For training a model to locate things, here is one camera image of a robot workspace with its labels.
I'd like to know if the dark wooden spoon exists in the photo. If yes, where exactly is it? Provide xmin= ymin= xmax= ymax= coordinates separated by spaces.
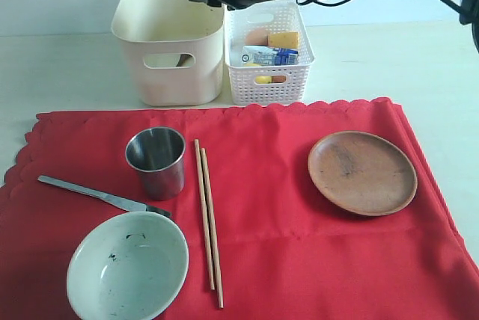
xmin=176 ymin=54 xmax=192 ymax=67

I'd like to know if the brown egg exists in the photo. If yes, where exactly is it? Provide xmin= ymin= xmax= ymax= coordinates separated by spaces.
xmin=245 ymin=28 xmax=269 ymax=46

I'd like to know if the small milk carton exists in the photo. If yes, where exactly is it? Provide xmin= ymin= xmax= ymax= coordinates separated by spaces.
xmin=240 ymin=45 xmax=299 ymax=67

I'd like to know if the yellow cheese wedge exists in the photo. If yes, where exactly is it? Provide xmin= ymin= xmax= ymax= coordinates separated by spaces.
xmin=267 ymin=31 xmax=299 ymax=50

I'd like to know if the yellow lemon with sticker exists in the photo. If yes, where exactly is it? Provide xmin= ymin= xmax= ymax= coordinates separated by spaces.
xmin=245 ymin=63 xmax=272 ymax=84

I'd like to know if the orange fried nugget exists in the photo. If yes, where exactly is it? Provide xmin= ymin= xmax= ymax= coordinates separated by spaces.
xmin=271 ymin=76 xmax=287 ymax=83

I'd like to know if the stainless steel cup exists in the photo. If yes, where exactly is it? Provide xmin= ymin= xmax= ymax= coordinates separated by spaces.
xmin=125 ymin=126 xmax=186 ymax=201

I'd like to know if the round brown wooden plate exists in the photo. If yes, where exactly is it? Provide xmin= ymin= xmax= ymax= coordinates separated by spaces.
xmin=308 ymin=131 xmax=418 ymax=217

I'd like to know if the cream plastic tub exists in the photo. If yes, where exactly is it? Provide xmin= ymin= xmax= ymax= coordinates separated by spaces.
xmin=111 ymin=0 xmax=225 ymax=106

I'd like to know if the white perforated plastic basket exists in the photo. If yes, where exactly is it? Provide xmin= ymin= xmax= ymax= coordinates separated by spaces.
xmin=225 ymin=1 xmax=315 ymax=105

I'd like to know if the left wooden chopstick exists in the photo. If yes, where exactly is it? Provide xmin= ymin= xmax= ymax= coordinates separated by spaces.
xmin=194 ymin=139 xmax=216 ymax=290

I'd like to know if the metal table knife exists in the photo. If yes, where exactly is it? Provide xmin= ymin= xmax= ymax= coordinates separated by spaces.
xmin=37 ymin=175 xmax=172 ymax=219

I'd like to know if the red scalloped table cloth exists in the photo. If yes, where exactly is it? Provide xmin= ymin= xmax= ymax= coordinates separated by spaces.
xmin=1 ymin=98 xmax=478 ymax=319

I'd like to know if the pale green ceramic bowl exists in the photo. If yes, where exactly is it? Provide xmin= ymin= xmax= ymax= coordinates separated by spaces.
xmin=67 ymin=212 xmax=189 ymax=319

